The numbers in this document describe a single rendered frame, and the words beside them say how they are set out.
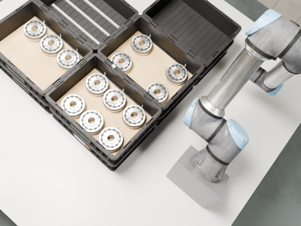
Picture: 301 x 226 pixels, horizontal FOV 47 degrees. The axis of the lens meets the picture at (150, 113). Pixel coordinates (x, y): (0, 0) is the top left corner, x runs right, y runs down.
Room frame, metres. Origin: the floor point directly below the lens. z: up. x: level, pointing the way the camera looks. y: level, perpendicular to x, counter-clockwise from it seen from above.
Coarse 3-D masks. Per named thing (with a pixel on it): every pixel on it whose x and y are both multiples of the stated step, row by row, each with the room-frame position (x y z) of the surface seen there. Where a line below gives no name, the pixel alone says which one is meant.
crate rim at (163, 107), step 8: (144, 16) 1.03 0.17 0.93; (128, 24) 0.96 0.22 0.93; (152, 24) 1.00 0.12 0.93; (120, 32) 0.91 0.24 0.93; (160, 32) 0.97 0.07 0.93; (112, 40) 0.85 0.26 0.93; (184, 48) 0.93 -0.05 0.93; (104, 56) 0.76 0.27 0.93; (192, 56) 0.90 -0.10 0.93; (112, 64) 0.74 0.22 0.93; (200, 64) 0.88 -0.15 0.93; (120, 72) 0.71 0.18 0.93; (200, 72) 0.84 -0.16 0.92; (192, 80) 0.79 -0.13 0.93; (184, 88) 0.73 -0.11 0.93; (152, 96) 0.65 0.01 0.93; (176, 96) 0.69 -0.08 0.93; (160, 104) 0.62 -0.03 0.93; (168, 104) 0.64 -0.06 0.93
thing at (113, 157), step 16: (80, 64) 0.69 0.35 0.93; (64, 80) 0.59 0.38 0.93; (128, 80) 0.69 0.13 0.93; (48, 96) 0.50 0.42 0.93; (144, 96) 0.64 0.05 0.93; (64, 112) 0.46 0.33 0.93; (160, 112) 0.59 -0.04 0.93; (80, 128) 0.42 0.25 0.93; (144, 128) 0.50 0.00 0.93; (96, 144) 0.37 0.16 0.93; (128, 144) 0.41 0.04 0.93
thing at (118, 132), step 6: (102, 132) 0.45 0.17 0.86; (108, 132) 0.46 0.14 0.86; (114, 132) 0.47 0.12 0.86; (120, 132) 0.48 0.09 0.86; (102, 138) 0.43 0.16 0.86; (120, 138) 0.45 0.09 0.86; (102, 144) 0.40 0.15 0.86; (108, 144) 0.41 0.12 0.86; (114, 144) 0.42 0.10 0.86; (120, 144) 0.42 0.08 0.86
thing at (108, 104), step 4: (108, 92) 0.63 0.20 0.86; (112, 92) 0.64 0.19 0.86; (116, 92) 0.65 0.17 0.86; (120, 92) 0.65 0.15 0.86; (104, 96) 0.61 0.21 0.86; (108, 96) 0.61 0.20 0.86; (120, 96) 0.63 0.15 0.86; (124, 96) 0.64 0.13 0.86; (104, 100) 0.59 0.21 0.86; (108, 100) 0.60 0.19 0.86; (120, 100) 0.61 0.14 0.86; (124, 100) 0.62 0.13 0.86; (104, 104) 0.57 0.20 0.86; (108, 104) 0.58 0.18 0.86; (112, 104) 0.58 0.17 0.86; (116, 104) 0.59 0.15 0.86; (120, 104) 0.60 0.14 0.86; (124, 104) 0.60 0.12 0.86; (108, 108) 0.56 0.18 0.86; (112, 108) 0.57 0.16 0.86; (116, 108) 0.57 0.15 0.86; (120, 108) 0.58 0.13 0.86
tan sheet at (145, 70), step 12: (132, 36) 0.97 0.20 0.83; (120, 48) 0.89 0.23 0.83; (156, 48) 0.95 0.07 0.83; (132, 60) 0.85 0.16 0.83; (144, 60) 0.87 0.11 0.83; (156, 60) 0.89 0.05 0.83; (168, 60) 0.91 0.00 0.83; (132, 72) 0.78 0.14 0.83; (144, 72) 0.80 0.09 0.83; (156, 72) 0.82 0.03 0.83; (144, 84) 0.74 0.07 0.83; (168, 84) 0.78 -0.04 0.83; (168, 96) 0.72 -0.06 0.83
